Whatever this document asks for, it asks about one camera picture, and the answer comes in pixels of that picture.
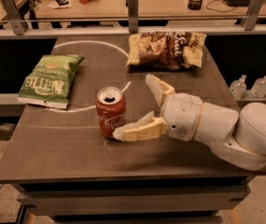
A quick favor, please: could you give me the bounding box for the metal rail behind table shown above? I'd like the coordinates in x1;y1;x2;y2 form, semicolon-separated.
0;24;266;39

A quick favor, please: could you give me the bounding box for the black cable on desk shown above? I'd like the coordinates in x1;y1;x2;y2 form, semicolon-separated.
204;0;238;13

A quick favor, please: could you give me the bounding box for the brown and cream snack bag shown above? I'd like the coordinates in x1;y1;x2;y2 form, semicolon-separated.
126;32;206;71

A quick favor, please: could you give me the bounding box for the clear sanitizer bottle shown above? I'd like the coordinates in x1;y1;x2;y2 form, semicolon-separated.
230;75;246;100
250;75;266;98

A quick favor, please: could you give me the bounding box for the black mesh cup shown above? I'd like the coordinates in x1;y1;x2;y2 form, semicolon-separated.
188;0;203;10

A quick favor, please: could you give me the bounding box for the clear sanitizer bottle left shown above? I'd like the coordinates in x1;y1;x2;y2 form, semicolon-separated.
230;75;246;100

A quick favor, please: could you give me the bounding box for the green potato chip bag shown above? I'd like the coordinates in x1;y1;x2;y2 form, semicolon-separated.
18;55;83;109

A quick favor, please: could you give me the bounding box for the clear sanitizer bottle right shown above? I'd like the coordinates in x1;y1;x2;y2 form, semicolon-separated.
250;75;266;98

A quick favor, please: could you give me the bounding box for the metal bracket post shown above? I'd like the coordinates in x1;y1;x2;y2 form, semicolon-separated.
0;0;28;35
126;0;138;33
241;0;265;31

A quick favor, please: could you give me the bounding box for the middle metal bracket post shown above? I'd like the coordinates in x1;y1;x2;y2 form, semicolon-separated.
126;0;138;33

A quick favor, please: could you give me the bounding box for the right metal bracket post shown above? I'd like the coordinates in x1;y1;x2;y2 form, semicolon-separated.
241;0;265;31

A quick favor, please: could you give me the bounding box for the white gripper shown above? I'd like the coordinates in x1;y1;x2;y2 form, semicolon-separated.
113;74;203;142

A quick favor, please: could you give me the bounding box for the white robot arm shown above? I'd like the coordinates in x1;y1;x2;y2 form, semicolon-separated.
113;74;266;171

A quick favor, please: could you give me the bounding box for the left metal bracket post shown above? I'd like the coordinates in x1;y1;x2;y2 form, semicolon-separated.
0;0;28;35

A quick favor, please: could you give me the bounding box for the grey table drawer front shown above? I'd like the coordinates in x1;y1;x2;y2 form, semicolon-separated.
18;185;250;216

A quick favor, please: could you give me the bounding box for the red Coca-Cola can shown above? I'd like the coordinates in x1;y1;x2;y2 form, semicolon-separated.
95;87;126;139

